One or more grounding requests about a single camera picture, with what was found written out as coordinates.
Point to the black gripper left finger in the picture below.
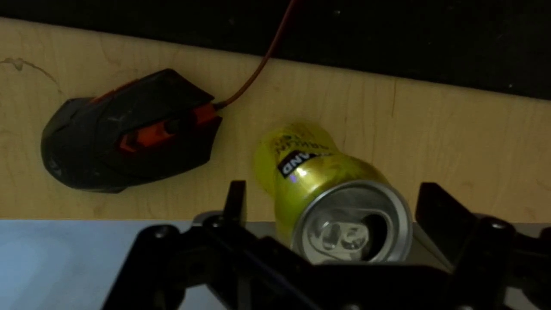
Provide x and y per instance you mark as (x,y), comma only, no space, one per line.
(234,209)

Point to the black and orange mouse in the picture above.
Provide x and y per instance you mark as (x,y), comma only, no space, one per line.
(148,130)

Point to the yellow drink can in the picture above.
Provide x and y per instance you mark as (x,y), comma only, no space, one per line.
(329,207)

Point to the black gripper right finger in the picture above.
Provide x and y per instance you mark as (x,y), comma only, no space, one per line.
(442,219)

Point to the black desk mat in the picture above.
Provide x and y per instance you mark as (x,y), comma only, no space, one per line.
(496,46)

